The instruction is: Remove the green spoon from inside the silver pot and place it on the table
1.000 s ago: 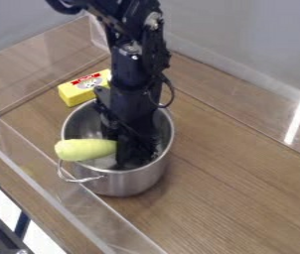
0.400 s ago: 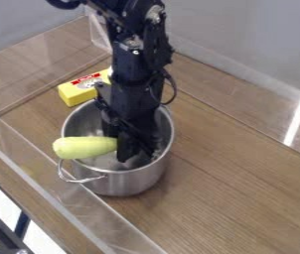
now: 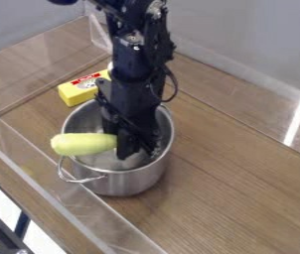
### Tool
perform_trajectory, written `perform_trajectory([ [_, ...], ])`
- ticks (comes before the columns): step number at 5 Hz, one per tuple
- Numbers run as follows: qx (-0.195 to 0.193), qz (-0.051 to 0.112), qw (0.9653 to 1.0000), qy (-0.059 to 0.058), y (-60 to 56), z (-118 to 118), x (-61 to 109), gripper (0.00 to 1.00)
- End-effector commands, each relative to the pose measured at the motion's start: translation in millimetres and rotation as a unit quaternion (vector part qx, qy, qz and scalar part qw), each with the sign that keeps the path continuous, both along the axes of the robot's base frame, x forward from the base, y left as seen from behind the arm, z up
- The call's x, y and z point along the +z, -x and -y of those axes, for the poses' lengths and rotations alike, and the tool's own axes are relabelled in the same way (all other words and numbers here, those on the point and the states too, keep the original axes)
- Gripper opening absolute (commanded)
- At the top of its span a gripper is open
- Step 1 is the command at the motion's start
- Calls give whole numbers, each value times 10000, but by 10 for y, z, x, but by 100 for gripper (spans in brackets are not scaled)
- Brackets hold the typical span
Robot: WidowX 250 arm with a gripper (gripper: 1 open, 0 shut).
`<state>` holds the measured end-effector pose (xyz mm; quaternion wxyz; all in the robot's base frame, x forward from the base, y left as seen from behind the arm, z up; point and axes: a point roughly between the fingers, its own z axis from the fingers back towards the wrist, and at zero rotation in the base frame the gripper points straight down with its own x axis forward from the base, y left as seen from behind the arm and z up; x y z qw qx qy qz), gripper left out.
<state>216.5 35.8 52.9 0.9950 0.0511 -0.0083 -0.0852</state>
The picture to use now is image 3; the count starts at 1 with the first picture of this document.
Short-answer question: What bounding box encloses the silver metal pot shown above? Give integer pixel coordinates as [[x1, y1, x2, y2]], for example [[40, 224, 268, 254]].
[[58, 105, 175, 196]]

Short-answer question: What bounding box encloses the dark metal table frame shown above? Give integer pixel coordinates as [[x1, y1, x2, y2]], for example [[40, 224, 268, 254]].
[[0, 199, 37, 254]]

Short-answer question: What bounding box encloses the clear acrylic front barrier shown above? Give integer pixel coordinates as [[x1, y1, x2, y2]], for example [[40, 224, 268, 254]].
[[0, 95, 170, 254]]

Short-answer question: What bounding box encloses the black cable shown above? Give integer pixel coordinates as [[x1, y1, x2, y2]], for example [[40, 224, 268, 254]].
[[147, 65, 179, 103]]

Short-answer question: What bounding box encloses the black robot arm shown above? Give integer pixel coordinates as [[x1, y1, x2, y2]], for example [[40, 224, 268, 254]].
[[88, 0, 175, 160]]

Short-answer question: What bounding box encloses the yellow butter block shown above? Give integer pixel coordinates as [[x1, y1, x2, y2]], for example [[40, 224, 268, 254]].
[[58, 69, 110, 107]]

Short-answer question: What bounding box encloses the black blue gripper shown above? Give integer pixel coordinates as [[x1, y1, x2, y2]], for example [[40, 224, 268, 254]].
[[96, 37, 169, 160]]

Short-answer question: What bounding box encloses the clear acrylic corner bracket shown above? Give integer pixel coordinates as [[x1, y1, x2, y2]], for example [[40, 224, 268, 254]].
[[88, 14, 112, 54]]

